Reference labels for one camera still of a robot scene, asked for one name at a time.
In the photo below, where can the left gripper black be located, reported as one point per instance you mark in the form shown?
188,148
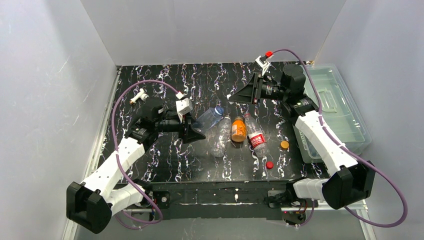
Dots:
185,127

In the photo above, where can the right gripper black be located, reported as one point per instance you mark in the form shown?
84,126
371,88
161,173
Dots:
257,90

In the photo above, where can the clear blue-tinted bottle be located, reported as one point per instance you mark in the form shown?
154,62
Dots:
209,119

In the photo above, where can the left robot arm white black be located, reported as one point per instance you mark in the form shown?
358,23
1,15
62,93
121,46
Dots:
94,201

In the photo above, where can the clear empty plastic bottle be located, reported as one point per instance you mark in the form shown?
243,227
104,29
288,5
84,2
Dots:
221,137

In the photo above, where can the orange juice bottle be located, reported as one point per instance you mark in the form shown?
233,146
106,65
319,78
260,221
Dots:
238,130

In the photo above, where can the red label water bottle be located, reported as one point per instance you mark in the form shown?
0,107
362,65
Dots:
256,136

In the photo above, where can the orange bottle cap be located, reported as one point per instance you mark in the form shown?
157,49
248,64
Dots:
284,144

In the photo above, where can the red bottle cap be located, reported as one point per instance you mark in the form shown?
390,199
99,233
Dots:
269,165

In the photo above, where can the white pipe fitting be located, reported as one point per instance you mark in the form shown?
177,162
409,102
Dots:
139,97

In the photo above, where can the clear plastic storage box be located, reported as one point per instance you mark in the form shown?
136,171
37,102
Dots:
338,107

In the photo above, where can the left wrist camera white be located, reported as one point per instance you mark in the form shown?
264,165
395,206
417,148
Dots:
183,107

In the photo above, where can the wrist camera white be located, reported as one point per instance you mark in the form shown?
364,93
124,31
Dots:
183,107
263,62

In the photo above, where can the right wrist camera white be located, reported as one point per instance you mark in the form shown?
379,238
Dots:
263,62

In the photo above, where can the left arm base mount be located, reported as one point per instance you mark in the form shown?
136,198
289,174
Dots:
144,213

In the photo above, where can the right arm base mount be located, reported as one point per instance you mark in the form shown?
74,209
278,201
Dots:
296,212

